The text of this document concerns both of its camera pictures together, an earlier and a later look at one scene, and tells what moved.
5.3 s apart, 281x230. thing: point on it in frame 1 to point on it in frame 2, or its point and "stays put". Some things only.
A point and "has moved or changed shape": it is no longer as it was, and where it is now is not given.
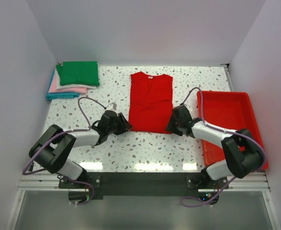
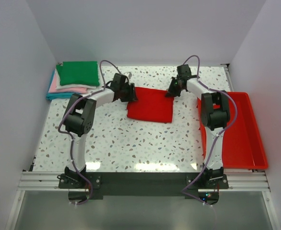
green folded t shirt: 79,73 stays put
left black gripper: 124,126 to 131,97
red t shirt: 151,102 has moved or changed shape
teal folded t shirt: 54,95 stays put
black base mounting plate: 146,184 stays put
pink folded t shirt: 52,88 stays put
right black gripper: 170,126 to 171,93
